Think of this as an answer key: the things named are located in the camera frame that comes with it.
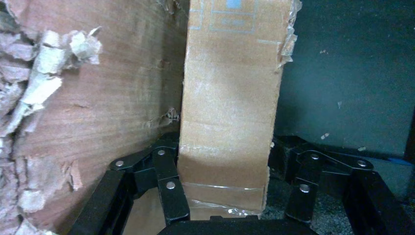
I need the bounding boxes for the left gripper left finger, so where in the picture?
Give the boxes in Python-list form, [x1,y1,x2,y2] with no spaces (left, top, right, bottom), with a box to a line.
[68,139,190,235]

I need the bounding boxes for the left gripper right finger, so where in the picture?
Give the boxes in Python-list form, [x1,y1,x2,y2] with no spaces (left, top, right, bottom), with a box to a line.
[269,136,415,235]

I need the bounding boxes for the small brown cardboard box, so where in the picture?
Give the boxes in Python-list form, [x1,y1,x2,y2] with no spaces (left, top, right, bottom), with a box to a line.
[176,0,302,221]

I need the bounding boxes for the large open cardboard carton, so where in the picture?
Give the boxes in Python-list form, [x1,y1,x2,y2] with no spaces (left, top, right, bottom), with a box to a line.
[0,0,190,235]

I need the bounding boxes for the black foam padding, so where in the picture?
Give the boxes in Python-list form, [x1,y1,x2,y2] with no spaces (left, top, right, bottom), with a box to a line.
[261,175,415,235]

